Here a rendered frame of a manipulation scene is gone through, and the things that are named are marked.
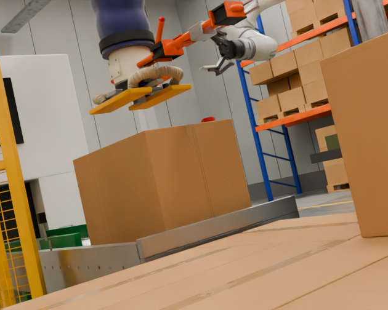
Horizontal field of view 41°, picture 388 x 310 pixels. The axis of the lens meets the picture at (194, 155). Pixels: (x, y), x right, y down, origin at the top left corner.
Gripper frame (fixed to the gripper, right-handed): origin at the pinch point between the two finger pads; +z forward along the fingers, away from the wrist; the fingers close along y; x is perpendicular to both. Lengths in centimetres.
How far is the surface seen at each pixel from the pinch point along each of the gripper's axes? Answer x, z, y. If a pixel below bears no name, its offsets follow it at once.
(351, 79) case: -85, 35, 36
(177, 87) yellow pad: 9.5, 7.2, 11.3
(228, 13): -37.9, 18.0, 1.3
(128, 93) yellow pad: 10.6, 28.7, 11.5
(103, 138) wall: 904, -445, -103
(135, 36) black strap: 15.2, 16.7, -11.6
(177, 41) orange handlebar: -9.7, 17.1, -0.4
